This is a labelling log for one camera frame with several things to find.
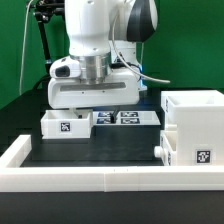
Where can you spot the white drawer cabinet box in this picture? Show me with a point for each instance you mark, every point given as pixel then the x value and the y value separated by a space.
pixel 197 117

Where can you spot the white drawer tray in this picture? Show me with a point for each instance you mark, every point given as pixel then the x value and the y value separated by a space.
pixel 166 151
pixel 64 124

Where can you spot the black camera stand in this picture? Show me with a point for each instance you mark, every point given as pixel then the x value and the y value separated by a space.
pixel 44 10

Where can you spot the white base tag plate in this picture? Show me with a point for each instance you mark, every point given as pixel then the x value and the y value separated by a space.
pixel 126 118

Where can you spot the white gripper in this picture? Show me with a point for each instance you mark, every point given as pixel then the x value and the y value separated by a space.
pixel 119 88

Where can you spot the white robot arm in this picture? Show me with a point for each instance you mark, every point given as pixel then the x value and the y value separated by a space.
pixel 86 78

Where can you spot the white U-shaped border frame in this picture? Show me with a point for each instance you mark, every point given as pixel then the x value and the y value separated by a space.
pixel 15 178

